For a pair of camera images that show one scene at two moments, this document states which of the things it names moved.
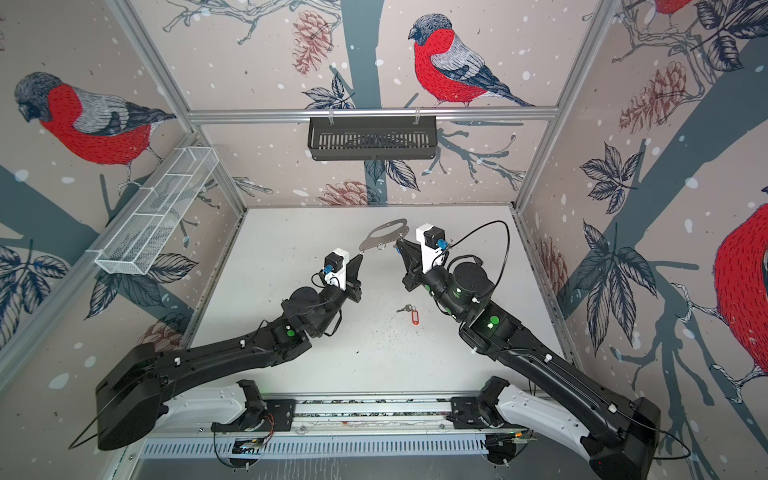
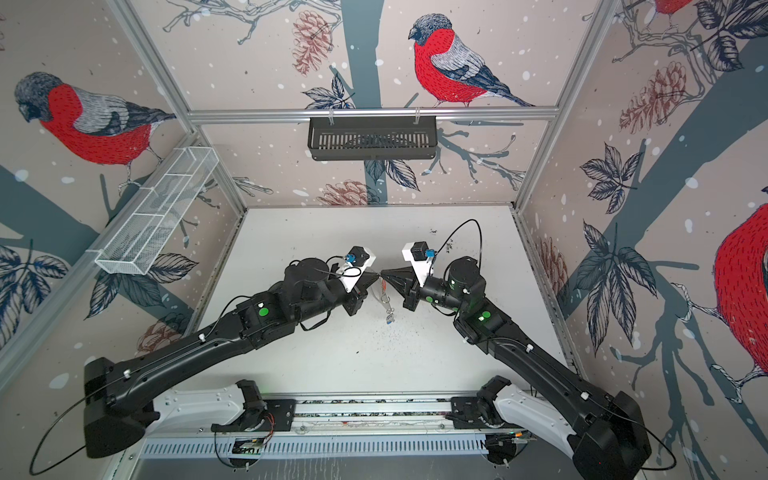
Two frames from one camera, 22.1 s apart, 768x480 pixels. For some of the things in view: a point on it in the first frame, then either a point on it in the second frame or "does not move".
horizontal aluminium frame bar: (246, 116) does not move
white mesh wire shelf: (134, 246) does not move
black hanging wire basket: (372, 140) does not move
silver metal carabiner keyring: (381, 240) → (385, 298)
